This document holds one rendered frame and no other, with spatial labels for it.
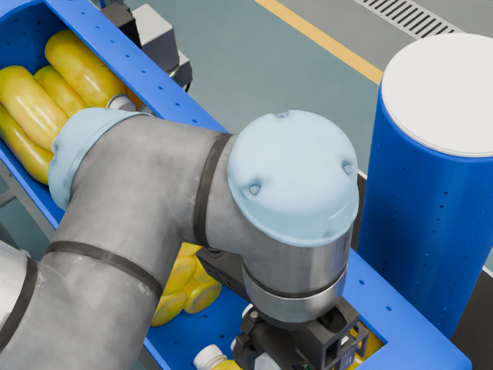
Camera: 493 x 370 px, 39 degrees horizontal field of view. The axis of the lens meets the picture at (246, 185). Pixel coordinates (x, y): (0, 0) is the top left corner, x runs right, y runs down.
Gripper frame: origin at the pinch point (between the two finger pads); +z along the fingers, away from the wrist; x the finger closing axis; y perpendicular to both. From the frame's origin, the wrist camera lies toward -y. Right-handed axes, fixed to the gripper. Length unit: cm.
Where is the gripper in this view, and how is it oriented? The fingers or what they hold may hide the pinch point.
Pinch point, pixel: (280, 357)
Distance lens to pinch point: 71.3
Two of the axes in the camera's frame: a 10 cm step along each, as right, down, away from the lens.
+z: 0.6, 5.7, 8.2
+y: 6.3, 6.1, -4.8
